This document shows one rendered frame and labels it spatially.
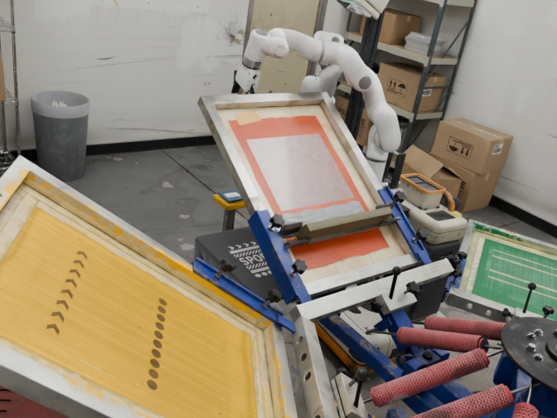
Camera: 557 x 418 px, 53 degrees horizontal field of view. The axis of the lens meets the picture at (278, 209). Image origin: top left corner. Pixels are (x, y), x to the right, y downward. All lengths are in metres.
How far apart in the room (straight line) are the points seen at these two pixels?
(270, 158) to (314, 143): 0.23
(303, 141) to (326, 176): 0.16
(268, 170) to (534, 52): 4.17
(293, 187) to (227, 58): 4.06
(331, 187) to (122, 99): 3.71
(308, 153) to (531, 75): 3.94
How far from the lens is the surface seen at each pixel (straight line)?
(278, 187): 1.93
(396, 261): 1.99
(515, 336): 1.52
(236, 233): 2.38
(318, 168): 2.08
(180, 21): 5.60
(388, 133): 2.35
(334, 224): 1.81
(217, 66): 5.89
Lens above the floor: 2.08
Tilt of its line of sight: 25 degrees down
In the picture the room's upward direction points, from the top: 10 degrees clockwise
